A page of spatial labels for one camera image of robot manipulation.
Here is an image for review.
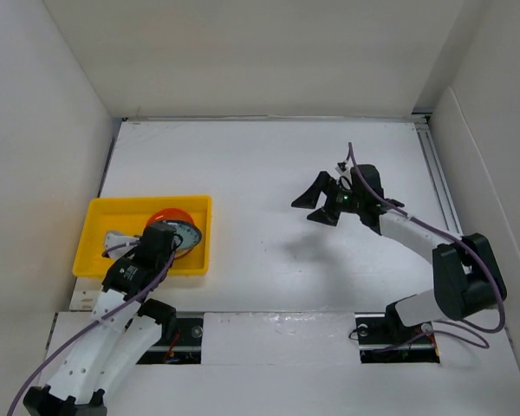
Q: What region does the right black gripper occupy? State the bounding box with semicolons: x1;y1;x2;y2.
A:
291;171;364;226

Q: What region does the orange plate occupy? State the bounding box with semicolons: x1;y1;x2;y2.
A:
146;208;195;259

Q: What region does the blue white porcelain plate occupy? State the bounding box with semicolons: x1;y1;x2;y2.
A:
166;220;202;251

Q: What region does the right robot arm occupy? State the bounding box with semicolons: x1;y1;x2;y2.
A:
291;162;507;348

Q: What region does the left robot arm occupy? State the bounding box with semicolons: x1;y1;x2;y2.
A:
23;223;183;415

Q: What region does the yellow plastic bin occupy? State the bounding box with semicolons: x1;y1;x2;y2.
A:
72;195;211;279

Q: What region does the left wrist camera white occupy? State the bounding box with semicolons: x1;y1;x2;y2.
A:
102;231;140;261

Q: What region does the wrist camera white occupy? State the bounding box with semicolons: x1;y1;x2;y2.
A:
335;161;351;180
102;231;140;261

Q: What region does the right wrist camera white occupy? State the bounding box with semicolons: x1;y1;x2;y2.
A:
335;161;351;180

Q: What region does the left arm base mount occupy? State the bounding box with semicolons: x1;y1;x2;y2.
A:
137;313;204;365

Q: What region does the aluminium rail right side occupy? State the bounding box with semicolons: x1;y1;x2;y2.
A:
413;114;462;233

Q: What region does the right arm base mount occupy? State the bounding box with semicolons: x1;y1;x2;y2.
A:
349;313;440;364

